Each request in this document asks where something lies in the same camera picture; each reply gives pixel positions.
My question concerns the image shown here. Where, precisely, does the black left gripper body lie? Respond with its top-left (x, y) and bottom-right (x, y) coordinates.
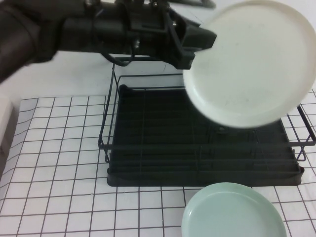
top-left (127, 0), bottom-right (196, 71)

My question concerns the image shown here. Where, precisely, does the white box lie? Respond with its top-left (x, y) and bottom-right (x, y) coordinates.
top-left (0, 96), bottom-right (22, 158)

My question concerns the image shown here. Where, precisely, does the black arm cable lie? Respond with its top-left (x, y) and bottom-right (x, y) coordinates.
top-left (98, 14), bottom-right (139, 67)

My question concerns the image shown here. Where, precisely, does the black wire dish rack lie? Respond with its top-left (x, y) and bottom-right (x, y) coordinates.
top-left (98, 55), bottom-right (316, 163)

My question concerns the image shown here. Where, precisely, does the black plastic drip tray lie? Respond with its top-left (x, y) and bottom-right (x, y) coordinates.
top-left (107, 84), bottom-right (304, 187)

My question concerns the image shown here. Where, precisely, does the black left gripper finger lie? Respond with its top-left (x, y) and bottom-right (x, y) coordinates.
top-left (170, 0), bottom-right (216, 9)
top-left (184, 25), bottom-right (218, 51)

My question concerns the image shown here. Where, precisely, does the light green round plate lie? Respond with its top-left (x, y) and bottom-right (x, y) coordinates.
top-left (181, 182), bottom-right (287, 237)

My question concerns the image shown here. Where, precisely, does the white black-grid tablecloth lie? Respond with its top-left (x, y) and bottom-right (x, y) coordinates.
top-left (0, 90), bottom-right (316, 237)

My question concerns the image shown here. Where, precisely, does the white round plate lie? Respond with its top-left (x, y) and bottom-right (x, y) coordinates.
top-left (182, 0), bottom-right (316, 129)

